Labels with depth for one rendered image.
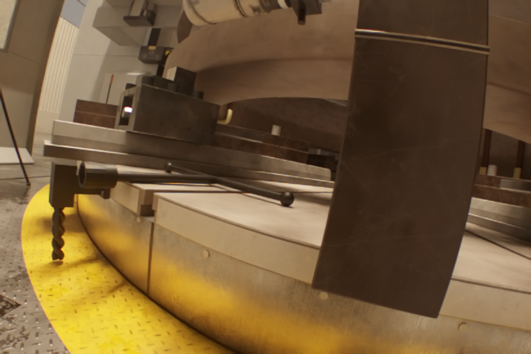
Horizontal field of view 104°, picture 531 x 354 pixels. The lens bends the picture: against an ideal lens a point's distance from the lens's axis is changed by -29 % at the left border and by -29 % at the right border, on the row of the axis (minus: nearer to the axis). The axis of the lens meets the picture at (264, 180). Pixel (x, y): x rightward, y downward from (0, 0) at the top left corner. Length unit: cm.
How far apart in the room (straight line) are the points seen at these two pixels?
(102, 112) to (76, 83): 316
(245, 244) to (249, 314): 16
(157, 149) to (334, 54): 91
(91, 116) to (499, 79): 258
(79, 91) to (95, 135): 422
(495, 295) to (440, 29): 42
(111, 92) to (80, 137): 331
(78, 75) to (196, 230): 517
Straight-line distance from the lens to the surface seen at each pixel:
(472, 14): 35
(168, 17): 386
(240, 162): 168
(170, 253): 72
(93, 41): 569
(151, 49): 466
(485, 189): 269
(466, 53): 32
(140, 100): 128
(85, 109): 252
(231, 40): 141
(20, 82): 344
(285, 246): 50
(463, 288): 52
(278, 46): 120
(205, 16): 58
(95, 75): 538
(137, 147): 136
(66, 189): 93
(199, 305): 69
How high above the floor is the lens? 43
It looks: 4 degrees down
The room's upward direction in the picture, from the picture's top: 10 degrees clockwise
